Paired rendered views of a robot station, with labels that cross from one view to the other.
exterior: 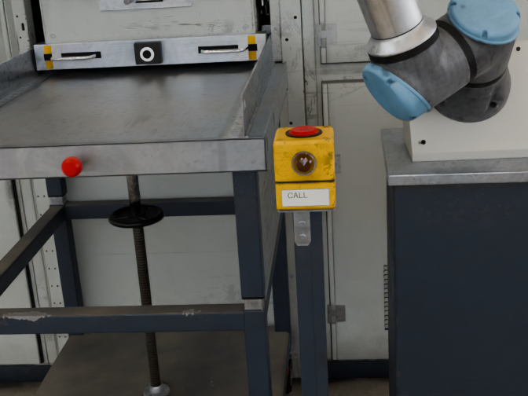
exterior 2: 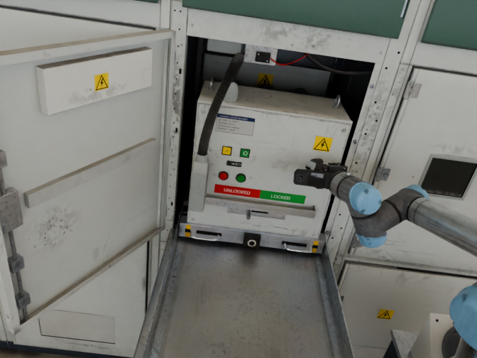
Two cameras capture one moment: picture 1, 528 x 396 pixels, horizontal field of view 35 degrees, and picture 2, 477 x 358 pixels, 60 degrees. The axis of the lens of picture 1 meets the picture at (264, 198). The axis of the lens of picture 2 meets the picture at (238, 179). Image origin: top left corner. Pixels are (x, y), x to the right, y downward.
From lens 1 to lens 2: 1.12 m
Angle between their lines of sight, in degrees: 13
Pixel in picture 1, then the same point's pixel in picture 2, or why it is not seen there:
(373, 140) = (365, 293)
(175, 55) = (267, 242)
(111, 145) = not seen: outside the picture
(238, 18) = (311, 229)
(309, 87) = (337, 261)
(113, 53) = (229, 235)
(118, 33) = (234, 224)
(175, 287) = not seen: hidden behind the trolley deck
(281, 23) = (332, 229)
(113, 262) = not seen: hidden behind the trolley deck
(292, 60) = (332, 247)
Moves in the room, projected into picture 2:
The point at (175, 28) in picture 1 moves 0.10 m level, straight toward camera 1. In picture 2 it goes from (270, 228) to (277, 246)
